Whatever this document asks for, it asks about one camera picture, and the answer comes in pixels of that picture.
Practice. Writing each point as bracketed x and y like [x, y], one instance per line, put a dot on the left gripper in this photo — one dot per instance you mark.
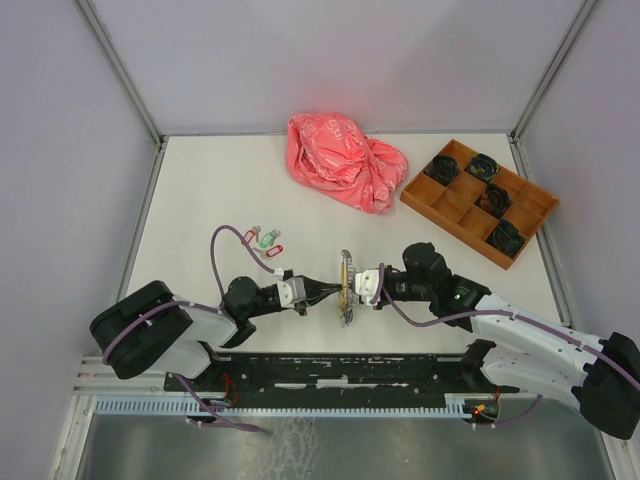
[325, 289]

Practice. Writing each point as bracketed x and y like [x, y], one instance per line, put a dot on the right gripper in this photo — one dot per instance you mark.
[379, 306]

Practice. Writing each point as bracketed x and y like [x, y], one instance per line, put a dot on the metal keyring with keys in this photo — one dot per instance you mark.
[346, 294]

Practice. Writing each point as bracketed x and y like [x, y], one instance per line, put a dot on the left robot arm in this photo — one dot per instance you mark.
[154, 329]

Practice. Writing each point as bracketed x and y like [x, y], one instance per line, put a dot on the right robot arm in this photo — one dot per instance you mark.
[598, 377]

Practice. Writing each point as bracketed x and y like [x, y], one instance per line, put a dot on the key with red tag lower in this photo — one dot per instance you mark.
[270, 253]

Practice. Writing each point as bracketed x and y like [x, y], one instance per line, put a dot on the key with red tag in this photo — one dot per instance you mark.
[253, 235]
[270, 253]

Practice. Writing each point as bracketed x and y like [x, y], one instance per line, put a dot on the key with green tag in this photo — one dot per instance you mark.
[268, 239]

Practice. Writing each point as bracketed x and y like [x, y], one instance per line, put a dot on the black roll bottom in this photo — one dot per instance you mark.
[506, 238]

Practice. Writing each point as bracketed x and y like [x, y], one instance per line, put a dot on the black roll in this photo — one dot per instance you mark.
[483, 168]
[494, 200]
[443, 169]
[506, 238]

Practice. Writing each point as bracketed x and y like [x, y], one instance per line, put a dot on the black roll top left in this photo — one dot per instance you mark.
[443, 169]

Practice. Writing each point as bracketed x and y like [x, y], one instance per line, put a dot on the black roll middle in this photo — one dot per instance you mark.
[494, 200]

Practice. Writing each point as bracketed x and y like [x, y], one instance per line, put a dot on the pink crumpled cloth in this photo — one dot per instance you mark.
[330, 154]

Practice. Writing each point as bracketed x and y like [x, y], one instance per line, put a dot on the black roll top right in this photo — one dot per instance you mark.
[483, 168]

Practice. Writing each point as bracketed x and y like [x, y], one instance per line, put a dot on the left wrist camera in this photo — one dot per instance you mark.
[290, 289]

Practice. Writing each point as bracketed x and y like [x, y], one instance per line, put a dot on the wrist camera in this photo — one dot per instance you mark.
[367, 286]
[290, 289]

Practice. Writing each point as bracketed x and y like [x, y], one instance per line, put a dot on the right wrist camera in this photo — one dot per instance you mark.
[367, 286]

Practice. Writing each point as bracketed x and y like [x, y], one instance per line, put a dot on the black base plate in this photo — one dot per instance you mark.
[429, 373]

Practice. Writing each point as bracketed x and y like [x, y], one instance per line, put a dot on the aluminium frame rail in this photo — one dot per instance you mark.
[95, 378]

